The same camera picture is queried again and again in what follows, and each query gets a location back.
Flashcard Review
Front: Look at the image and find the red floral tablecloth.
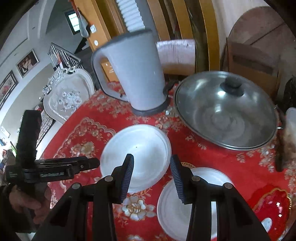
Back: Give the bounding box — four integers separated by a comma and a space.
41, 90, 295, 240

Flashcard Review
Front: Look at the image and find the red gold-rimmed glass dish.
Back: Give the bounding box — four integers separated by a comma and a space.
248, 184, 292, 240

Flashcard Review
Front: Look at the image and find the clear plastic food container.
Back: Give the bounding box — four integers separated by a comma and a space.
282, 108, 296, 167

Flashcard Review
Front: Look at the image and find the steel pan with glass lid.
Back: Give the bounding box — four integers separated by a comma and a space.
164, 71, 281, 151

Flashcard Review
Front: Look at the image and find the white ornate chair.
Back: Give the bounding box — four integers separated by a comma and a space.
43, 67, 95, 124

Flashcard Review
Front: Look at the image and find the framed picture on wall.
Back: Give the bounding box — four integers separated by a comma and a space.
16, 49, 39, 78

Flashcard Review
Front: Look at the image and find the round wooden board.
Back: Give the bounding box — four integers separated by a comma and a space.
223, 6, 295, 100

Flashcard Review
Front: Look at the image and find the white electric kettle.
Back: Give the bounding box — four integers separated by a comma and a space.
91, 29, 170, 116

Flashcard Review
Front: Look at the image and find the person's left hand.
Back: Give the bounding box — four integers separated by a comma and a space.
9, 186, 52, 225

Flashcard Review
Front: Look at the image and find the pink cushioned chair back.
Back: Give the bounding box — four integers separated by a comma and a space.
156, 39, 196, 76

